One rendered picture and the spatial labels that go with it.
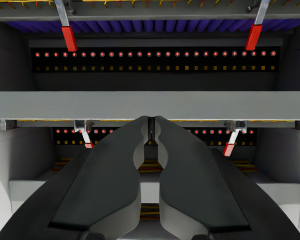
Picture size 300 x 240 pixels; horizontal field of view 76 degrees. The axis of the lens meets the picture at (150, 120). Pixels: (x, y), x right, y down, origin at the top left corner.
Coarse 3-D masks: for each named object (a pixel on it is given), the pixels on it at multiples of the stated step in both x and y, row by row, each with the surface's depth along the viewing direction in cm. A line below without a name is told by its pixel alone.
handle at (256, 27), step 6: (264, 0) 24; (264, 6) 25; (258, 12) 25; (264, 12) 25; (258, 18) 26; (252, 24) 27; (258, 24) 26; (252, 30) 27; (258, 30) 27; (252, 36) 27; (258, 36) 27; (246, 42) 28; (252, 42) 28; (246, 48) 28; (252, 48) 28
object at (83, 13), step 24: (0, 0) 28; (24, 0) 28; (48, 0) 28; (96, 0) 28; (120, 0) 28; (168, 0) 29; (192, 0) 29; (216, 0) 29; (240, 0) 29; (288, 0) 29
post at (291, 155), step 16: (288, 48) 43; (288, 64) 43; (288, 80) 43; (272, 144) 49; (288, 144) 43; (256, 160) 57; (272, 160) 49; (288, 160) 43; (272, 176) 49; (288, 176) 43
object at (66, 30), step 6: (60, 0) 25; (60, 6) 25; (60, 12) 26; (60, 18) 26; (66, 18) 26; (66, 24) 27; (66, 30) 27; (66, 36) 28; (72, 36) 28; (66, 42) 28; (72, 42) 28; (72, 48) 29
